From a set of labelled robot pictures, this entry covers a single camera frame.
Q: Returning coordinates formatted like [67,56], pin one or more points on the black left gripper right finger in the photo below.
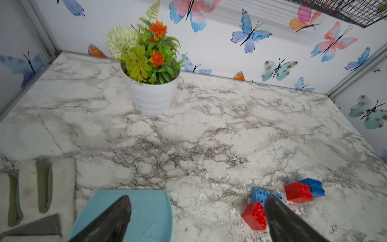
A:
[286,226]

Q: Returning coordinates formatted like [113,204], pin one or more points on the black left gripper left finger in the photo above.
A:
[109,226]

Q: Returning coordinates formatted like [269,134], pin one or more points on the red square lego brick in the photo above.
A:
[298,193]
[255,217]

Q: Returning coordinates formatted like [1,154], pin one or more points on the dark blue square lego brick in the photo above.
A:
[316,188]

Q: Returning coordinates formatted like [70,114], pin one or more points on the light blue long lego brick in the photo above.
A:
[259,195]

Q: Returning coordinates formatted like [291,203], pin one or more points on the light blue plastic plate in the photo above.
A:
[151,217]

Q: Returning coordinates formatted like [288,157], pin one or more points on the beige green work glove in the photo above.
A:
[38,204]

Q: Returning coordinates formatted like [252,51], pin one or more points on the white pot artificial plant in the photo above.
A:
[148,57]

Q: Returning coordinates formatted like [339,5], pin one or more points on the black wire wall basket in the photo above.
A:
[363,13]

